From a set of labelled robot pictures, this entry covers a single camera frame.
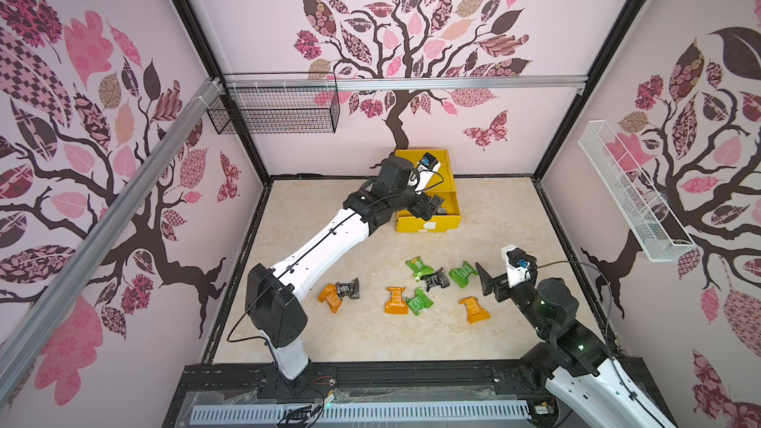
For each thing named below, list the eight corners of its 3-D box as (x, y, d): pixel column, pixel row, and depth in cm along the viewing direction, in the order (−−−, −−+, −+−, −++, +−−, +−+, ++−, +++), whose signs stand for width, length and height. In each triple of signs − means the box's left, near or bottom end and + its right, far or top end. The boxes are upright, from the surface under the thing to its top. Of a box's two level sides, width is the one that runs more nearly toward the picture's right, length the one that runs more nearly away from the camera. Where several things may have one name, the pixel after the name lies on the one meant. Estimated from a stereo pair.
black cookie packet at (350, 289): (335, 298, 90) (334, 295, 88) (337, 281, 94) (336, 277, 92) (359, 298, 90) (358, 295, 88) (360, 281, 94) (359, 277, 92)
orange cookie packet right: (470, 327, 84) (472, 324, 83) (458, 301, 89) (459, 299, 88) (489, 320, 86) (491, 317, 84) (476, 295, 90) (478, 293, 89)
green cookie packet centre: (416, 317, 86) (417, 315, 85) (403, 301, 90) (404, 298, 88) (433, 305, 89) (434, 302, 87) (420, 289, 92) (420, 286, 90)
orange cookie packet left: (317, 300, 90) (315, 297, 88) (329, 285, 93) (328, 281, 91) (335, 313, 87) (333, 310, 86) (347, 296, 91) (346, 293, 89)
